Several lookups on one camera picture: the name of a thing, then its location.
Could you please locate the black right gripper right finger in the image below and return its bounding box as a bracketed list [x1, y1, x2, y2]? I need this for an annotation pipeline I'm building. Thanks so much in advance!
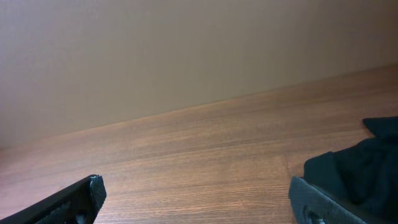
[289, 176, 387, 224]

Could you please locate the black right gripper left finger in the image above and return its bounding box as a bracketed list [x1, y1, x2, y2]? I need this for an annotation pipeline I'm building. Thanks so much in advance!
[1, 174, 106, 224]

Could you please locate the black polo shirt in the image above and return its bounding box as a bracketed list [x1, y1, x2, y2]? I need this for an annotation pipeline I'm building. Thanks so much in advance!
[303, 116, 397, 223]

